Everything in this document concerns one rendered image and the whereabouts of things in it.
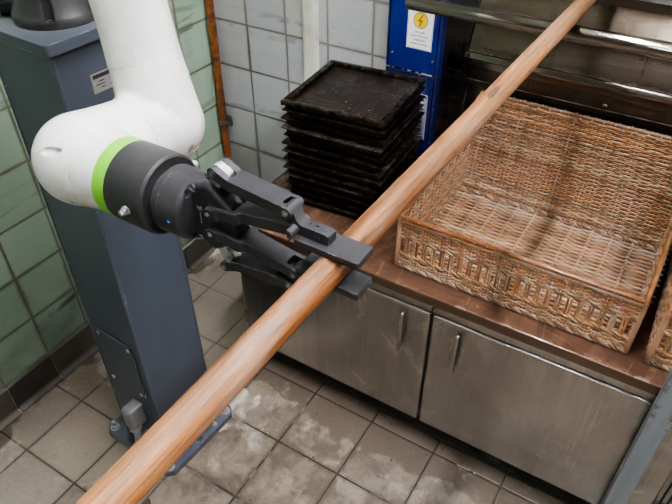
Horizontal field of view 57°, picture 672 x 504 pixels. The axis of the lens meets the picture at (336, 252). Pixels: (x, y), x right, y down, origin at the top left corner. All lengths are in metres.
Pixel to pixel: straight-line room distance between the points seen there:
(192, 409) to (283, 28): 1.68
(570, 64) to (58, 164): 1.26
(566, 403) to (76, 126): 1.19
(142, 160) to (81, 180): 0.08
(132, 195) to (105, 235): 0.66
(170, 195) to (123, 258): 0.75
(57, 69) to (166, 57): 0.38
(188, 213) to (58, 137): 0.18
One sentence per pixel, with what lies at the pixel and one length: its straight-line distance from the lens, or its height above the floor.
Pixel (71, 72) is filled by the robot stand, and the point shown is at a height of 1.14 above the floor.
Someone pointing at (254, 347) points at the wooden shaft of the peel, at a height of 1.21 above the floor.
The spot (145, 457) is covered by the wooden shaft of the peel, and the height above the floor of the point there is 1.21.
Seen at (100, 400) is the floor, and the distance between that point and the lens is 2.11.
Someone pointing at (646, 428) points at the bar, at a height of 0.51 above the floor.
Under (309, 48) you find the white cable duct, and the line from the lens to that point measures 2.00.
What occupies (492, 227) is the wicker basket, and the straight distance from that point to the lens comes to 1.68.
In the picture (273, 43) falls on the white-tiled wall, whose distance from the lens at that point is 2.10.
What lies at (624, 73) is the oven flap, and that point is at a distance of 1.67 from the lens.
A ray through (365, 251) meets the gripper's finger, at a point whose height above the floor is 1.22.
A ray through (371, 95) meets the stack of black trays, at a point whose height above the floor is 0.87.
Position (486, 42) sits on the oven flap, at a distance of 1.73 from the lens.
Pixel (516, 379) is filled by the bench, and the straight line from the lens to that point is 1.54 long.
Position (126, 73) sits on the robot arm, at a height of 1.27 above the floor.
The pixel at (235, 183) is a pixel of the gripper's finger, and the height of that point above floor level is 1.25.
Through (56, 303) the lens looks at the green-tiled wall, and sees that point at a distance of 2.09.
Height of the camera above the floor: 1.58
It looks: 40 degrees down
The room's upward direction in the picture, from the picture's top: straight up
